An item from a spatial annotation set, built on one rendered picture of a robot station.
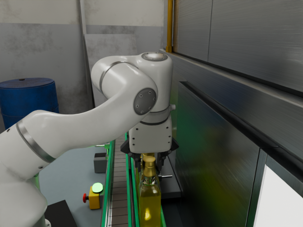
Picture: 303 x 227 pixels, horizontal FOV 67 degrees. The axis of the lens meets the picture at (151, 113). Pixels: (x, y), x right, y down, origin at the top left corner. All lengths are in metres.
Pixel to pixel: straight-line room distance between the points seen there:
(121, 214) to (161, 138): 0.41
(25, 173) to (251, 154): 0.34
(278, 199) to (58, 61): 3.37
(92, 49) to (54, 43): 0.50
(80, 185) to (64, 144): 0.87
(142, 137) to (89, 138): 0.18
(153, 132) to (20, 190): 0.27
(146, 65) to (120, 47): 3.27
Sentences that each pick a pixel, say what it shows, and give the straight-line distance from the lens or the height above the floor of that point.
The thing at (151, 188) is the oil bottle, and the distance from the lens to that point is 0.62.
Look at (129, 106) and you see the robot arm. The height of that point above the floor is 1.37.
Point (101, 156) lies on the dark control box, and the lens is 1.29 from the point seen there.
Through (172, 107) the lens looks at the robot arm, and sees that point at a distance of 0.50.
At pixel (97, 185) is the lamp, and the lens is 1.05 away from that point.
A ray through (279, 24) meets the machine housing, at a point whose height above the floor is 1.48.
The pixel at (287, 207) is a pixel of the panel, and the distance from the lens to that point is 0.33.
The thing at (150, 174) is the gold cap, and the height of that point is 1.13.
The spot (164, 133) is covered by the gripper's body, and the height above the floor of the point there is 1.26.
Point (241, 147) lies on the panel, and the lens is 0.39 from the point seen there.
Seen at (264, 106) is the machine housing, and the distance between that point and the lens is 0.34.
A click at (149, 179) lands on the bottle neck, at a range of 0.62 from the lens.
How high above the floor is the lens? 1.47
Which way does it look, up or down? 19 degrees down
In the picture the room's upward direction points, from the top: straight up
